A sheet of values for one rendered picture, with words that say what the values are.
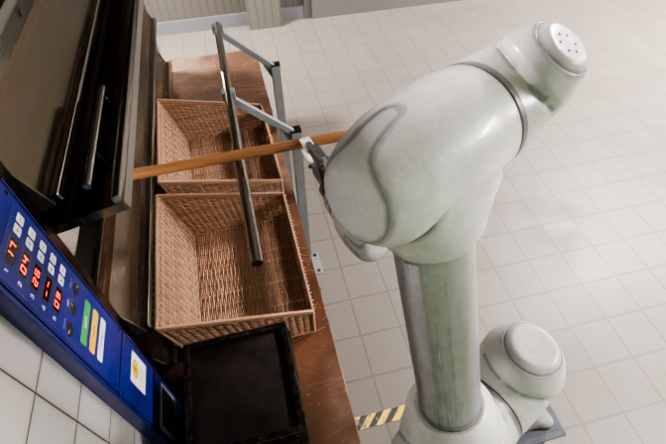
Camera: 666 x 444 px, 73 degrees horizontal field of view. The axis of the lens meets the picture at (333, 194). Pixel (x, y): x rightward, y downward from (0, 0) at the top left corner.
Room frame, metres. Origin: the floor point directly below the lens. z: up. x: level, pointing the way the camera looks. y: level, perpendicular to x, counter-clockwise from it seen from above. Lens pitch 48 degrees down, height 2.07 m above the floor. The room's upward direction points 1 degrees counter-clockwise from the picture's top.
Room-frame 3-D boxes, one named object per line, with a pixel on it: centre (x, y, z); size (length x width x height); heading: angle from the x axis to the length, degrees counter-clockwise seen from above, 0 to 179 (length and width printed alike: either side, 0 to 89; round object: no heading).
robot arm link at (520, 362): (0.34, -0.36, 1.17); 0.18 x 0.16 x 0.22; 130
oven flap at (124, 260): (1.41, 0.76, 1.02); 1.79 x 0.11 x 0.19; 14
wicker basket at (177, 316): (0.91, 0.36, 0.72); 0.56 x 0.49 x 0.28; 14
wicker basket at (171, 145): (1.50, 0.51, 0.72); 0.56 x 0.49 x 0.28; 15
